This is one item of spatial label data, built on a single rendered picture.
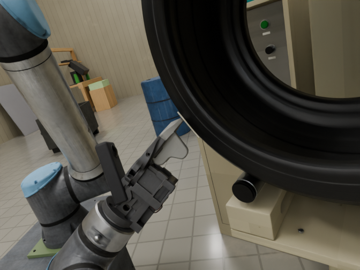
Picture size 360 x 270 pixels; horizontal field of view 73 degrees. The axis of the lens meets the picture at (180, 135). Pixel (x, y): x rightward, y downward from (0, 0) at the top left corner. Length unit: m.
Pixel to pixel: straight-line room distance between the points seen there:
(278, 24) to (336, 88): 0.47
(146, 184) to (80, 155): 0.43
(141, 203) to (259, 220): 0.22
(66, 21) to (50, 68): 10.10
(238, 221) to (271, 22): 0.83
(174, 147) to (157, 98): 3.08
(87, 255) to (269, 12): 1.01
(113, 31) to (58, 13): 2.12
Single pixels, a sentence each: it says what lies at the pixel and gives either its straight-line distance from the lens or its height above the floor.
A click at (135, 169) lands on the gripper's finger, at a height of 1.00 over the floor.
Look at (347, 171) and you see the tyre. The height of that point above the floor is 0.98.
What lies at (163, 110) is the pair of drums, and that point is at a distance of 3.52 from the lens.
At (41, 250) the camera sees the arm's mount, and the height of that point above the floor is 0.61.
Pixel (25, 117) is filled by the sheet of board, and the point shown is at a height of 0.47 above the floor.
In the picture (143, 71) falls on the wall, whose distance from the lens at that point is 9.71.
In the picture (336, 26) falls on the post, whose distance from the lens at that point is 0.71.
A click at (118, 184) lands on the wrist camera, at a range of 0.46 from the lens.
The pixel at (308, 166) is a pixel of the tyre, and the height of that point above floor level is 0.98.
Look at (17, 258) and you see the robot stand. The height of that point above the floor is 0.60.
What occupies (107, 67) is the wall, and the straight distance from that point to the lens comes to 10.14.
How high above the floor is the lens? 1.16
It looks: 18 degrees down
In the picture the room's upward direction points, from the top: 15 degrees counter-clockwise
